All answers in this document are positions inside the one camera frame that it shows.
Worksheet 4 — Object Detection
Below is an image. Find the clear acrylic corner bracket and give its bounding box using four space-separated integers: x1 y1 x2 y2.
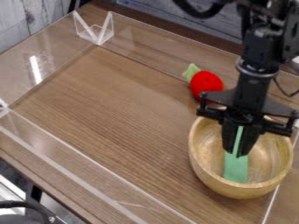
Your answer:
71 11 114 46

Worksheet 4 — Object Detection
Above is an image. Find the clear acrylic front wall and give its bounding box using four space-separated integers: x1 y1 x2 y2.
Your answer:
0 100 194 224

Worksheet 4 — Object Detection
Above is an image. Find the red plush strawberry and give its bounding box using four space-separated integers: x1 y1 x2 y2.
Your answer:
181 63 224 100

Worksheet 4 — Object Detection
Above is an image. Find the green rectangular block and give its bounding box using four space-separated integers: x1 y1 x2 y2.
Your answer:
221 125 249 185

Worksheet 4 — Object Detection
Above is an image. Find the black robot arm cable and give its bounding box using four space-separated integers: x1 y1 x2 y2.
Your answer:
170 0 230 20

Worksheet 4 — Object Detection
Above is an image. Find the brown wooden bowl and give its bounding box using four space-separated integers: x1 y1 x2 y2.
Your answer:
188 117 294 200

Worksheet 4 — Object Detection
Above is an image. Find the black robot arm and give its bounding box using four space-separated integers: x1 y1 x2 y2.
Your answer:
197 0 299 157

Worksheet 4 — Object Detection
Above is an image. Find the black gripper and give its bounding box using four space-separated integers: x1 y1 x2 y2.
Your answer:
197 58 299 157

